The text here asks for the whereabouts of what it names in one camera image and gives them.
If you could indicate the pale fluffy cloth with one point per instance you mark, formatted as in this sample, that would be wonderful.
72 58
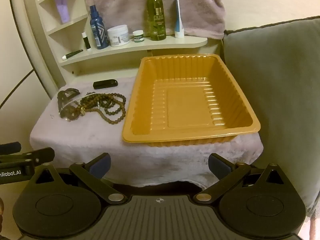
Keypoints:
82 142

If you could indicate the small green jar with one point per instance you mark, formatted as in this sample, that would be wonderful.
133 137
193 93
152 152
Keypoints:
138 37

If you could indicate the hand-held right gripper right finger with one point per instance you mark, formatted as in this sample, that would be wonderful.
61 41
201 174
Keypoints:
220 166

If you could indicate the blue and white tube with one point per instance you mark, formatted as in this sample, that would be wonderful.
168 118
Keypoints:
178 22

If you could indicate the small black case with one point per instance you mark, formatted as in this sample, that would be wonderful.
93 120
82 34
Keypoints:
105 84

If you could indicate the cream shelf unit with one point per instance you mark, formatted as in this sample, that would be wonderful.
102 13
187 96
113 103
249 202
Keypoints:
125 50

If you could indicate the purple tube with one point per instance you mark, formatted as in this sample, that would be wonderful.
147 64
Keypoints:
62 10

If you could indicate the white cream jar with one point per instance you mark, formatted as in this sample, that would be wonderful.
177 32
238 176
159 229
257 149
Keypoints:
118 36

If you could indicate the black tube with white cap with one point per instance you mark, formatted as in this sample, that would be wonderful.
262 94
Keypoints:
73 53

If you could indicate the dark hair claw clip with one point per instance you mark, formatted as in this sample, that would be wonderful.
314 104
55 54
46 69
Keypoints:
65 92

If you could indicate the mauve hanging towel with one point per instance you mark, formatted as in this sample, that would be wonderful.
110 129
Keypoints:
120 2

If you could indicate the blue spray bottle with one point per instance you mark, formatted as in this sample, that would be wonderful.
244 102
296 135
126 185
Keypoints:
98 30

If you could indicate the grey cushion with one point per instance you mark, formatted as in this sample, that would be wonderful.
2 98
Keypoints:
275 92

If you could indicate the green spray bottle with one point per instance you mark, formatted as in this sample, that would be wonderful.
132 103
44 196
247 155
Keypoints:
156 20

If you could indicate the yellow plastic tray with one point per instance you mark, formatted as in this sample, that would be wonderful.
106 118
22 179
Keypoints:
187 105

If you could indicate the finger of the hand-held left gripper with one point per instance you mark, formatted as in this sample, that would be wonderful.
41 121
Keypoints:
37 156
11 148

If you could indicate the black wrist watch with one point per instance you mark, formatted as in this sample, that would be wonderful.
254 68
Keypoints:
72 115

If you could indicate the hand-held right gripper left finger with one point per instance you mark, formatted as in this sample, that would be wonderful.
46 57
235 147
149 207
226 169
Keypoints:
100 166

